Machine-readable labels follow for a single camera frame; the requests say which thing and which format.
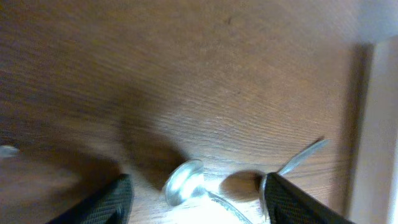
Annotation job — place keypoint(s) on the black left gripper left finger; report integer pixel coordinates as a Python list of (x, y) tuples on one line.
[(109, 205)]

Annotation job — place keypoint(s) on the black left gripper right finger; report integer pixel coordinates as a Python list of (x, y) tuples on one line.
[(288, 204)]

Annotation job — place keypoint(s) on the steel spoon plain handle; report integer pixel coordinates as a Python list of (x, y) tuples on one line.
[(290, 166)]

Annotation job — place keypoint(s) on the steel spoon patterned handle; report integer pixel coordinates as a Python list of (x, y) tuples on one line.
[(187, 181)]

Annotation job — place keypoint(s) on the pink plastic knife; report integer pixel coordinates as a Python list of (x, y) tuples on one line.
[(8, 151)]

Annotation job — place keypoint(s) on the white cutlery tray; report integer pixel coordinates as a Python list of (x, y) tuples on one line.
[(373, 189)]

